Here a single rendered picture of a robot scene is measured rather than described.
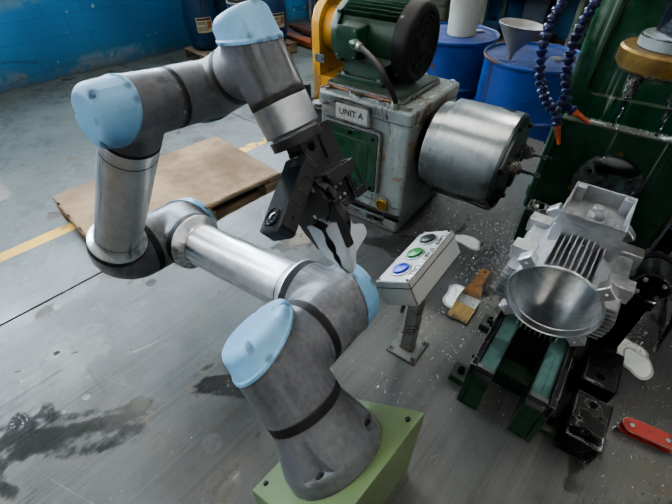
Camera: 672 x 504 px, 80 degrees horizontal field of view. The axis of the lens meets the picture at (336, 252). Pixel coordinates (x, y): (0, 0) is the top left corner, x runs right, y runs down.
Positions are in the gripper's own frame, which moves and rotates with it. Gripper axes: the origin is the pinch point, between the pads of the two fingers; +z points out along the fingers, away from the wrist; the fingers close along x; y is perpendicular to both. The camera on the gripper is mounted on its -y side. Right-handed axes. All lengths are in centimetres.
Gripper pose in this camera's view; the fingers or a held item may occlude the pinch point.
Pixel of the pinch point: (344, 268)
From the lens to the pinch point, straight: 58.3
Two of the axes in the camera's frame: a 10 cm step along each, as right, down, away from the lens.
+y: 6.0, -5.3, 6.0
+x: -6.9, 0.3, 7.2
